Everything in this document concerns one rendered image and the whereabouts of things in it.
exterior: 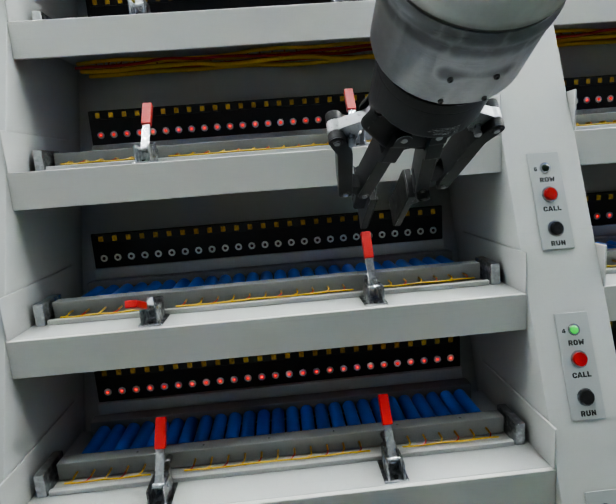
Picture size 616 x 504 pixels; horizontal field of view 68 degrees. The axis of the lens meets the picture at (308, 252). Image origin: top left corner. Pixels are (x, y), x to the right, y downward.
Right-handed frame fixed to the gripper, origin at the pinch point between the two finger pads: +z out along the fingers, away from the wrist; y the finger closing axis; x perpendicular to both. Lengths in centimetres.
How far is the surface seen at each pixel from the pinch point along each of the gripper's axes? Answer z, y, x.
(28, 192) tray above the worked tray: 8.4, -40.4, 8.9
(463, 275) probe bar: 17.4, 13.3, -3.9
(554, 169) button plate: 8.0, 23.8, 6.1
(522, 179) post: 8.3, 19.7, 5.3
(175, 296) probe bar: 16.3, -24.9, -3.4
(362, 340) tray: 12.9, -2.1, -11.8
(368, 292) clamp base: 10.8, -1.0, -6.6
